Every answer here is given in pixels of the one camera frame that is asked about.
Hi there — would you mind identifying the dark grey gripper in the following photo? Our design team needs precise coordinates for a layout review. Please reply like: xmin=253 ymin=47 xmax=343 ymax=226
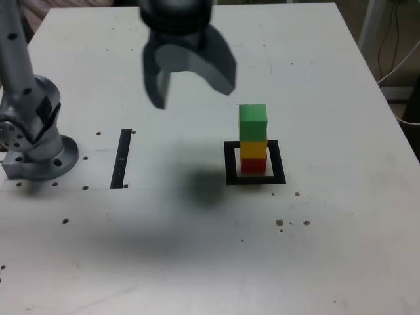
xmin=142 ymin=23 xmax=238 ymax=110

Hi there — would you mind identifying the green cube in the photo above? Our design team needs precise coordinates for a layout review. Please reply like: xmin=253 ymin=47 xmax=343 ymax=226
xmin=238 ymin=104 xmax=268 ymax=142

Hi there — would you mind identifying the yellow cube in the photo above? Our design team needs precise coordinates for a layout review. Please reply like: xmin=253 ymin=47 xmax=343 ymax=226
xmin=240 ymin=140 xmax=267 ymax=160

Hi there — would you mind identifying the red cube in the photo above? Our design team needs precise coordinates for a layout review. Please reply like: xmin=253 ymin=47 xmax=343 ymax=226
xmin=241 ymin=157 xmax=267 ymax=175

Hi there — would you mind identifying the black tape square outline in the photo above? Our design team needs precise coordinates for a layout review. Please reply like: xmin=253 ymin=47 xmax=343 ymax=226
xmin=223 ymin=140 xmax=287 ymax=186

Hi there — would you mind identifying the black tape strip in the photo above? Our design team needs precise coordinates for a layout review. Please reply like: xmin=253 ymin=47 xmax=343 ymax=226
xmin=110 ymin=129 xmax=133 ymax=190

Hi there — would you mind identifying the grey background box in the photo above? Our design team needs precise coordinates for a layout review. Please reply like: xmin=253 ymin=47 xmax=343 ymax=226
xmin=380 ymin=85 xmax=414 ymax=104

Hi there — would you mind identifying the white metal post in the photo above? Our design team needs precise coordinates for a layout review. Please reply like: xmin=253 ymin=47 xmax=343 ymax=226
xmin=357 ymin=0 xmax=379 ymax=50

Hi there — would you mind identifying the thin black hanging cable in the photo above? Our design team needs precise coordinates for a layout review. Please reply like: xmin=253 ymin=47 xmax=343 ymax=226
xmin=377 ymin=0 xmax=400 ymax=79

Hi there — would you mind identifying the white cable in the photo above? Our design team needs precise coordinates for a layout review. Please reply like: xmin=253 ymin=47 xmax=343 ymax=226
xmin=377 ymin=41 xmax=420 ymax=125

